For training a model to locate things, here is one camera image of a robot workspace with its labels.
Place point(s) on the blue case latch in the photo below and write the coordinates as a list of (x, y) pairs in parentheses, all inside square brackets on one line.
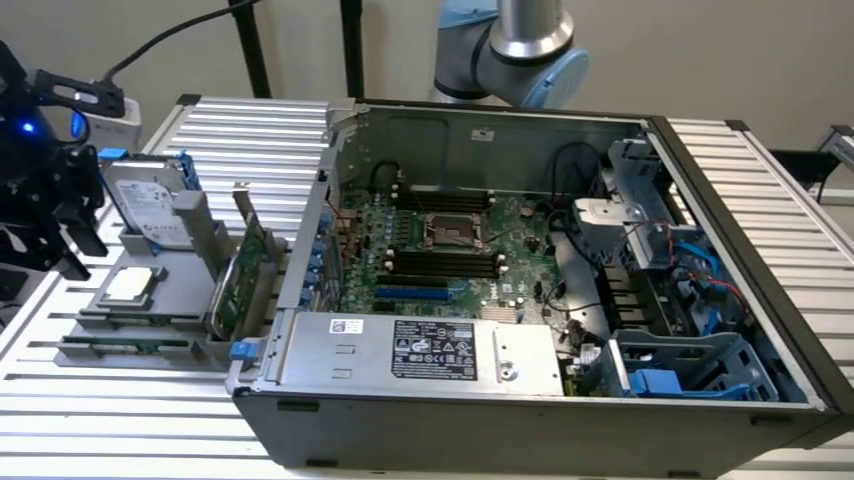
[(242, 349)]

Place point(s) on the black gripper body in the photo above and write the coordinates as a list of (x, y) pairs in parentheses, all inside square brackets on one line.
[(27, 165)]

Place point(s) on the white box device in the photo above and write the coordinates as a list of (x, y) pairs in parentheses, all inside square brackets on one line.
[(122, 129)]

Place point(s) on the grey parts rack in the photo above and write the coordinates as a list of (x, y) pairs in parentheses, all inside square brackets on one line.
[(170, 280)]

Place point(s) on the green graphics card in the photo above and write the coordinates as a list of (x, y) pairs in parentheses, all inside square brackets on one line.
[(250, 260)]

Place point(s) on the CPU socket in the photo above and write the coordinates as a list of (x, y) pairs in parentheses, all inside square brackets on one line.
[(454, 229)]

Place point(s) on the aluminium rail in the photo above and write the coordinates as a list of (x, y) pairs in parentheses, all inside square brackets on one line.
[(837, 145)]

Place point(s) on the silver power supply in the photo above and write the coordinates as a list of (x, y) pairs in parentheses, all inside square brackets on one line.
[(427, 352)]

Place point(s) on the green RAM stick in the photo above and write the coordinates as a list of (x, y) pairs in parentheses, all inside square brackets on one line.
[(127, 345)]

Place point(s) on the black expansion slot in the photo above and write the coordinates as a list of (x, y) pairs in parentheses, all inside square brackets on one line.
[(413, 280)]

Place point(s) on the silver CPU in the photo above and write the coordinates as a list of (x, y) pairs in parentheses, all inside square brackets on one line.
[(131, 284)]

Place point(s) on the black open PC case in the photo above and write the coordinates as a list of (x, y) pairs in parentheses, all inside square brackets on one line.
[(468, 435)]

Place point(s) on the green motherboard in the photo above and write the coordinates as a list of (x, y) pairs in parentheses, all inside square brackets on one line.
[(517, 260)]

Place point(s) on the grey fan shroud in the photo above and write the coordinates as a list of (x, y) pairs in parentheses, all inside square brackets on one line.
[(600, 215)]

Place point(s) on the silver hard disk blue frame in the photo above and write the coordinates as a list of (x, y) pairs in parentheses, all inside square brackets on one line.
[(150, 200)]

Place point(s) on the black stand pole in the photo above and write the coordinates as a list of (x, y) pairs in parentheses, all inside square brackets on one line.
[(351, 45), (253, 45)]

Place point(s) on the blue grey disk bay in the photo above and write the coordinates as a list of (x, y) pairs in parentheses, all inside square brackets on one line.
[(694, 365)]

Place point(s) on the blue expansion slot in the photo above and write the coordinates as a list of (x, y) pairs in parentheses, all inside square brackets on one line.
[(413, 295)]

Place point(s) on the white case sticker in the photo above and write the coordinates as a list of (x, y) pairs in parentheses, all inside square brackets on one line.
[(482, 133)]

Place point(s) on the black table end cap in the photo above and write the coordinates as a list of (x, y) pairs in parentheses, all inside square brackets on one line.
[(189, 99), (738, 126)]

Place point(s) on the metal drive cage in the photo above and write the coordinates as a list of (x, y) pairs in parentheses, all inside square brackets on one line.
[(650, 200)]

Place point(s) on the black RAM slot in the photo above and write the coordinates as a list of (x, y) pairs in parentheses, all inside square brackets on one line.
[(441, 197), (444, 264), (444, 271), (441, 207), (441, 202), (444, 258), (441, 191), (444, 251)]

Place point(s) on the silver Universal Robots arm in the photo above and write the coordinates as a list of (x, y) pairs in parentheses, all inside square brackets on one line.
[(514, 40)]

